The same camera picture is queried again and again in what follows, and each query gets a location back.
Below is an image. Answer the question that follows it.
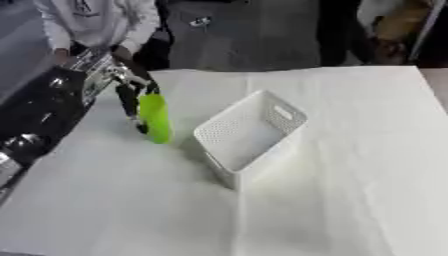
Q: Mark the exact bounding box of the bright green oblong object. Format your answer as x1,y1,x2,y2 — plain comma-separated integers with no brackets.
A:
136,92,175,145

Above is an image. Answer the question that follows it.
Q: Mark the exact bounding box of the person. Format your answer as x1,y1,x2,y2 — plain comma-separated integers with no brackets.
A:
31,0,174,72
315,0,448,68

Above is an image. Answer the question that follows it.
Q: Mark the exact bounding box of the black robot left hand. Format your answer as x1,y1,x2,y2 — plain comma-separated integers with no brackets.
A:
112,73,163,135

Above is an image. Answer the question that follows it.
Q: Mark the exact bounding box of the white perforated plastic basket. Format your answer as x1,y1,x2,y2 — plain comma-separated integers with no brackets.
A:
192,89,310,191

